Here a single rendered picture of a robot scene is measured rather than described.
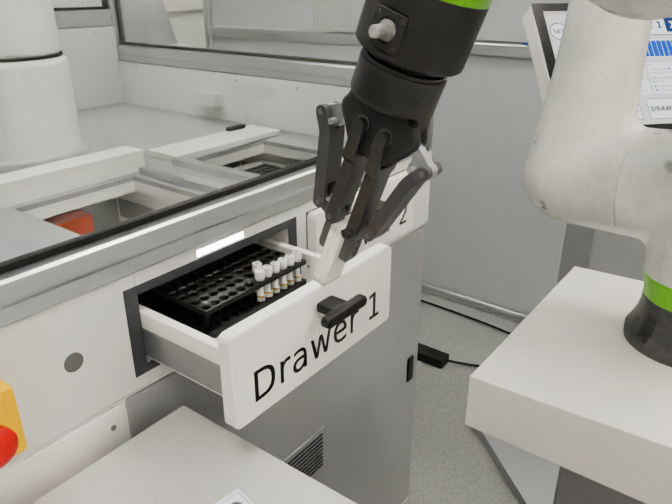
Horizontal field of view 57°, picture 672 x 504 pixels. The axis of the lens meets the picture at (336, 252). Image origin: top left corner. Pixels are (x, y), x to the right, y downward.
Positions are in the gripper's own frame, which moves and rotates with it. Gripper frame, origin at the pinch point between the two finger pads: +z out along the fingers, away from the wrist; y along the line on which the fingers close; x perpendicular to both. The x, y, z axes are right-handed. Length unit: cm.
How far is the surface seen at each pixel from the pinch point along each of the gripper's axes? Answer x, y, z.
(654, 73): 99, 4, -10
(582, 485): 22.9, 33.5, 24.5
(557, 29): 90, -15, -12
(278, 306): -3.3, -2.5, 7.7
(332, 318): 0.5, 2.1, 7.9
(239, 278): 3.0, -13.0, 14.6
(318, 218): 21.0, -15.4, 12.9
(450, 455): 86, 13, 100
